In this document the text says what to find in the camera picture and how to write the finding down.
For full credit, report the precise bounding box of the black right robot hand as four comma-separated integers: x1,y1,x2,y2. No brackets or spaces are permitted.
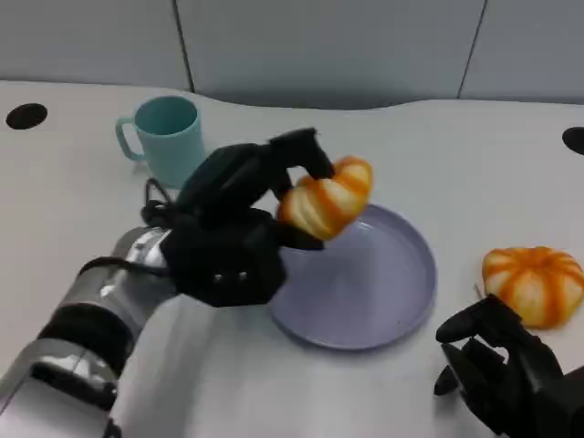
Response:
433,294,584,438

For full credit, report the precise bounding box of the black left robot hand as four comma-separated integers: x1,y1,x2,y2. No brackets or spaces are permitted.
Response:
175,127,337,251

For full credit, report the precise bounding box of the orange and white bread roll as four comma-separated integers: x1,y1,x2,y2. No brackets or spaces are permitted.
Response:
482,245,584,329
276,156,374,242

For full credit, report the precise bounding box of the pale green mug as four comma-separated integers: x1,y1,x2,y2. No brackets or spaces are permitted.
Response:
115,95,206,189

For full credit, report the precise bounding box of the lilac plate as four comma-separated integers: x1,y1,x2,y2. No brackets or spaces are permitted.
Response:
266,203,438,351

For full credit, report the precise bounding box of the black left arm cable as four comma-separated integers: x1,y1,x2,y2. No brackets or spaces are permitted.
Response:
140,177,183,229

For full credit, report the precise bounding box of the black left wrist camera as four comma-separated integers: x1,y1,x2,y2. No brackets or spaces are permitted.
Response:
162,209,287,308

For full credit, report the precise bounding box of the black table cable hole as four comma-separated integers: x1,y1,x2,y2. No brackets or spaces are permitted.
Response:
5,102,48,130
561,127,584,156

